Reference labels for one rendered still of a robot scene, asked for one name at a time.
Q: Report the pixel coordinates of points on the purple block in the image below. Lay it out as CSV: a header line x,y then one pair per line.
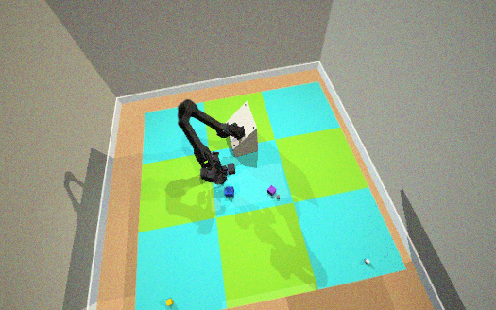
x,y
271,190

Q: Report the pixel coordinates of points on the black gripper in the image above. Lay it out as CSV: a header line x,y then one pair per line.
x,y
230,168

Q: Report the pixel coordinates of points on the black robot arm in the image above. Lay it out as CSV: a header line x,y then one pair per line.
x,y
186,109

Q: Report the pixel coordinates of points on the blue block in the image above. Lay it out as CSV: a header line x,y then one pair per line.
x,y
229,191

